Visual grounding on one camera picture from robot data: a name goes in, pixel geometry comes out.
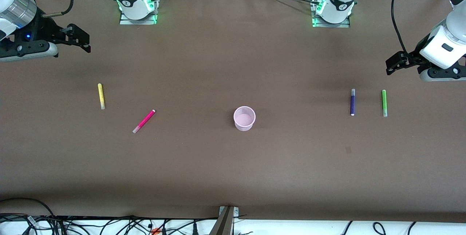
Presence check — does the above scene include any pink marker pen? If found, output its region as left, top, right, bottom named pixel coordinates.
left=132, top=109, right=156, bottom=134

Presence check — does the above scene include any pink mesh pen holder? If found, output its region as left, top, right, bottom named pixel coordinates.
left=233, top=106, right=256, bottom=132

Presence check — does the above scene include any yellow marker pen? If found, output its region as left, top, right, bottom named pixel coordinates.
left=97, top=83, right=106, bottom=110

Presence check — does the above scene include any brown table cover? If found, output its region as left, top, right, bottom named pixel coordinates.
left=0, top=0, right=466, bottom=223

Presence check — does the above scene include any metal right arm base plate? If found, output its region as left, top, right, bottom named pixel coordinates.
left=119, top=9, right=158, bottom=25

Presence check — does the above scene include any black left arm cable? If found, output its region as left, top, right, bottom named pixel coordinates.
left=391, top=0, right=410, bottom=55

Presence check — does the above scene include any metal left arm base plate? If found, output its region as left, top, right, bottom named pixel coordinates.
left=312, top=14, right=351, bottom=28

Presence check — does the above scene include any black looped floor cable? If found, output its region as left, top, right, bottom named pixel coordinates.
left=0, top=198, right=56, bottom=218

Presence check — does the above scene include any grey metal table bracket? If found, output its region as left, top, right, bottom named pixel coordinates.
left=209, top=205, right=240, bottom=235

